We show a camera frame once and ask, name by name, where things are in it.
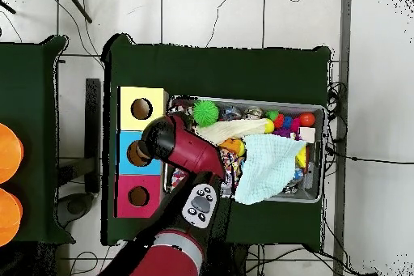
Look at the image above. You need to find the cream yellow cloth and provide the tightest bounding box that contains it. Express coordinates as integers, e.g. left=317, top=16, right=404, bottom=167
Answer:
left=193, top=118, right=276, bottom=147

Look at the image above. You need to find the wooden box with three holes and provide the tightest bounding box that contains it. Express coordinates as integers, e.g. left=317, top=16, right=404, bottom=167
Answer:
left=115, top=85, right=171, bottom=219

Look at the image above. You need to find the clear mesh bin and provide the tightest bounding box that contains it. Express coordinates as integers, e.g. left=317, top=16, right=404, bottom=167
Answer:
left=164, top=96, right=327, bottom=205

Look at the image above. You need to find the green spiky ball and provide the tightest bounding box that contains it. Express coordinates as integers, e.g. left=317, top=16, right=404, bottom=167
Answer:
left=192, top=100, right=221, bottom=128

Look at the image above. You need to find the mint green waffle cloth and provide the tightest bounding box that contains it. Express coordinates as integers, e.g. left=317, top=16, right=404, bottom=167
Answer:
left=234, top=134, right=305, bottom=206

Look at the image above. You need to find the dark green table cloth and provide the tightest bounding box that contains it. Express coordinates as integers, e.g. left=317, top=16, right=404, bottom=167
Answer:
left=102, top=32, right=332, bottom=251

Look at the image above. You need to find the plain wooden block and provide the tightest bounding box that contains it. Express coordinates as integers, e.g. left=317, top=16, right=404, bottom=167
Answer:
left=298, top=126, right=317, bottom=143

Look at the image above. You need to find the small orange ball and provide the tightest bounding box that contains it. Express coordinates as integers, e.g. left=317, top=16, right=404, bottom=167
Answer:
left=299, top=112, right=317, bottom=128

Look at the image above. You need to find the black upright panel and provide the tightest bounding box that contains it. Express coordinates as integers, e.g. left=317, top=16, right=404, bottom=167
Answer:
left=85, top=78, right=102, bottom=194

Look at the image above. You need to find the grey floor stand base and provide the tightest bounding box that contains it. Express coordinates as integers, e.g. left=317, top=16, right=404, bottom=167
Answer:
left=57, top=158, right=96, bottom=228

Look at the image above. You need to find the dark green covered side table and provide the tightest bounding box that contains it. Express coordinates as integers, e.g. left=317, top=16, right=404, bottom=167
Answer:
left=0, top=35, right=69, bottom=244

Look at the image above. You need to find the black rod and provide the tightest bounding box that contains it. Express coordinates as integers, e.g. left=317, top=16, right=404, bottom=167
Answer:
left=61, top=0, right=94, bottom=24
left=0, top=0, right=17, bottom=15

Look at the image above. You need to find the orange round bowl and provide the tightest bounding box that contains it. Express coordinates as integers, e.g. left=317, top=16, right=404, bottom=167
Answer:
left=0, top=123, right=25, bottom=185
left=0, top=188, right=23, bottom=248

